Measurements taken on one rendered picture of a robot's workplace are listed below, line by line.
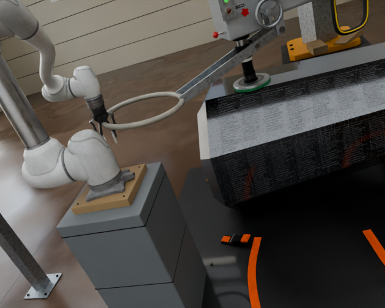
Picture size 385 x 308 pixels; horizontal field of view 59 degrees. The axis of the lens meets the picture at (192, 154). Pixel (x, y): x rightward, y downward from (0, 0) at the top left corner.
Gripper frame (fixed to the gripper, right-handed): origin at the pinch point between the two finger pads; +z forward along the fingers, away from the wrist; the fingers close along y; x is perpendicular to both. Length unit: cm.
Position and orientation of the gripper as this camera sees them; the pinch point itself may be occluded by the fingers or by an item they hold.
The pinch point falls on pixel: (110, 140)
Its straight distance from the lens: 191.5
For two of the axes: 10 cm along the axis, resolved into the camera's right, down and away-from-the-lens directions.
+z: 2.3, 8.5, 4.7
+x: -4.7, -3.2, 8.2
